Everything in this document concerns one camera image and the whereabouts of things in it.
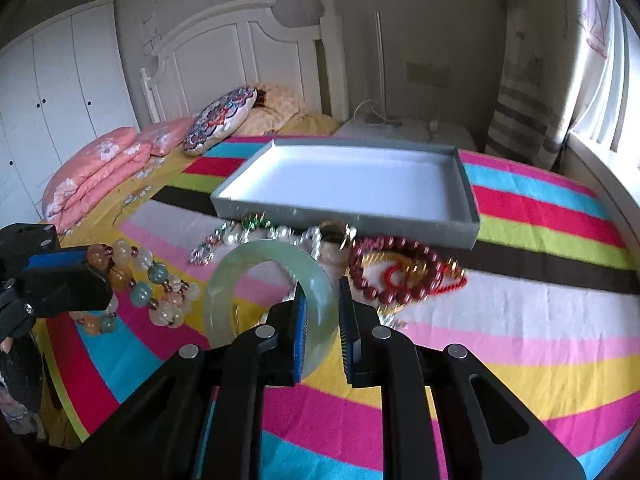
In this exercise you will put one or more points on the colourful striped cloth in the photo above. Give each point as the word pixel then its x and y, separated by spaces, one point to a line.
pixel 551 306

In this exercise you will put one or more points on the pink floral pillow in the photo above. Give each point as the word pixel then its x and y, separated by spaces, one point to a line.
pixel 164 137

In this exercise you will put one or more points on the gold wire bangle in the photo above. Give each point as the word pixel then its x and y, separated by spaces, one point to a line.
pixel 393 281

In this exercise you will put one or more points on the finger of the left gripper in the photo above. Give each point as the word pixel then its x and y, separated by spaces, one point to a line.
pixel 78 286

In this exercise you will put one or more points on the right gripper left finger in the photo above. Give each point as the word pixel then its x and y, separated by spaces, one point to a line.
pixel 199 415

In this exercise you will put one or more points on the yellow daisy bedsheet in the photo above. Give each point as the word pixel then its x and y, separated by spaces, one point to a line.
pixel 164 206

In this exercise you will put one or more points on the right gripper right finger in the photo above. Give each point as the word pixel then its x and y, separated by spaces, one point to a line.
pixel 445 415

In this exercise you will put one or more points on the white wardrobe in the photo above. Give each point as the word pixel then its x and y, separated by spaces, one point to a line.
pixel 62 86

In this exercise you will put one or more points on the white thin desk lamp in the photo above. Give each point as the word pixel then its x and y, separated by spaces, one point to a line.
pixel 373 112

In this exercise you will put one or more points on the round patterned cushion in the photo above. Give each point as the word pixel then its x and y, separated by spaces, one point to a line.
pixel 219 120

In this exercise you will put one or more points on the white bed headboard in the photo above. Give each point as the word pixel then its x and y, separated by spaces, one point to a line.
pixel 241 42

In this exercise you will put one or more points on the gold pearl ring ornament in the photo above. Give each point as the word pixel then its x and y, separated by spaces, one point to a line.
pixel 338 232

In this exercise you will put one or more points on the white nightstand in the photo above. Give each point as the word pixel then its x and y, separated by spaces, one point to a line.
pixel 409 130

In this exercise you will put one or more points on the wall socket panel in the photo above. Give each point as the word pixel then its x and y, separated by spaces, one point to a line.
pixel 428 74

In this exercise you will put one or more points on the grey shallow cardboard box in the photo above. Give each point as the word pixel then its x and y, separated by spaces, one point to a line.
pixel 381 187

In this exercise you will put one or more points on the pink folded quilt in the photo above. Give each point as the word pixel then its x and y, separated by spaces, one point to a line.
pixel 89 175

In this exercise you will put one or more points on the printed window curtain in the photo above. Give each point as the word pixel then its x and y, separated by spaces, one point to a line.
pixel 570 67

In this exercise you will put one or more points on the green jade bangle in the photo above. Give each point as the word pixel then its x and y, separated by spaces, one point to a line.
pixel 257 275

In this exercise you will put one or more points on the beige patterned pillow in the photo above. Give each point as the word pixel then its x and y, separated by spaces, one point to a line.
pixel 274 107

